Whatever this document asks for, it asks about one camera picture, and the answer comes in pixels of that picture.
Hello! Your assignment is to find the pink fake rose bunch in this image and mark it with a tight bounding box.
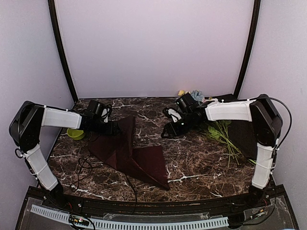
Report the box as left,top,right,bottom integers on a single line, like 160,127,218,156
202,97,218,103

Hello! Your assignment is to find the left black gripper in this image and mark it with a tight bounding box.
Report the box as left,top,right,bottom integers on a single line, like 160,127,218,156
92,118,121,136

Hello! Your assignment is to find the yellow fake flower bunch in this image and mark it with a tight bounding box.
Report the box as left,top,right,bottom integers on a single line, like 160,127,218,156
178,90,190,97

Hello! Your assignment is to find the left black frame post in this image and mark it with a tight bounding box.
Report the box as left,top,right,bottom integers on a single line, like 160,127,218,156
47,0,79,103

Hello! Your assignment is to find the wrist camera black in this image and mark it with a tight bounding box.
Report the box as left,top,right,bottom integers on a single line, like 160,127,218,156
84,100,112,123
163,93,200,122

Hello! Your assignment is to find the black string on table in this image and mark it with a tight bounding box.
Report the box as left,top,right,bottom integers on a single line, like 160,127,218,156
71,153,137,204

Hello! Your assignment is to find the right black frame post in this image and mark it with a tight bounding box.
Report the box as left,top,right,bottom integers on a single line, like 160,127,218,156
233,0,261,98

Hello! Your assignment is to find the red wrapping paper sheet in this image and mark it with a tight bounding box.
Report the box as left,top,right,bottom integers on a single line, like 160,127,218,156
88,116,170,190

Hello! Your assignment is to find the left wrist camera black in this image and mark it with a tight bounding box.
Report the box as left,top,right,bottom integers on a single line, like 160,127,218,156
84,100,112,123

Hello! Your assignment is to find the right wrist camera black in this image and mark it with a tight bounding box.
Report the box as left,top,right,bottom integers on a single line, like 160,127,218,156
163,93,200,122

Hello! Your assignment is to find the black frame post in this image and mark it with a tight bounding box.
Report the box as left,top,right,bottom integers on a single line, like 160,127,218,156
47,0,79,103
233,0,261,98

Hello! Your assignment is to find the white cable duct strip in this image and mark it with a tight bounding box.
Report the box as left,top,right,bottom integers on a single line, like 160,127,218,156
21,204,229,230

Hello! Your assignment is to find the black front table rail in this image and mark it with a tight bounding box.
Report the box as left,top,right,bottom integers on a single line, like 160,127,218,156
18,185,289,219

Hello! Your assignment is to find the green plastic bowl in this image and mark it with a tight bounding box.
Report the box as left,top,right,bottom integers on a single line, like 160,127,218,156
67,128,85,140

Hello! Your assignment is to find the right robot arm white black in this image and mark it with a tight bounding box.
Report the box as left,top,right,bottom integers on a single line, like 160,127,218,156
161,93,284,189

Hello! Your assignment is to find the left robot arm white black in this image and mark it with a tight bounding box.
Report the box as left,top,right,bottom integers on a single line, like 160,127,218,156
9,100,120,209

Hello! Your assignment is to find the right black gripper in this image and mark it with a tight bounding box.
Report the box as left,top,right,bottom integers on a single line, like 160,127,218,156
161,112,200,138

